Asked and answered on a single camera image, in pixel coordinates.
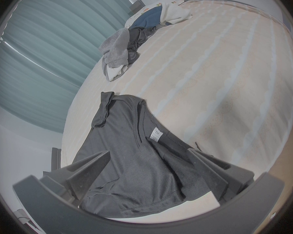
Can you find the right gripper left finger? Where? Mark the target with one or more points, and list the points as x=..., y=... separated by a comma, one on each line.
x=88, y=174

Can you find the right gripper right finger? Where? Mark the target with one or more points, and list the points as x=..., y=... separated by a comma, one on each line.
x=210, y=174

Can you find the black T-shirt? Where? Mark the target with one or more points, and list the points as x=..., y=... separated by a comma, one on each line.
x=136, y=174

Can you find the bed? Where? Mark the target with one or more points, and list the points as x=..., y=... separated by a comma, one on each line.
x=210, y=82

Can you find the pile of clothes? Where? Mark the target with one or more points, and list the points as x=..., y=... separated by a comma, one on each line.
x=117, y=50

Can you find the dark grey chest of drawers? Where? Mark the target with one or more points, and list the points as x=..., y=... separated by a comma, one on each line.
x=56, y=158

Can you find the blue-green curtain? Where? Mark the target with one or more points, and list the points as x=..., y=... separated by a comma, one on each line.
x=63, y=21
x=34, y=86

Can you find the white printed pillow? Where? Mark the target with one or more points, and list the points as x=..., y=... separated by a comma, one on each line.
x=134, y=18

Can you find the grey bedside table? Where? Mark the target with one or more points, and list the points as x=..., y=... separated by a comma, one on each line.
x=136, y=5

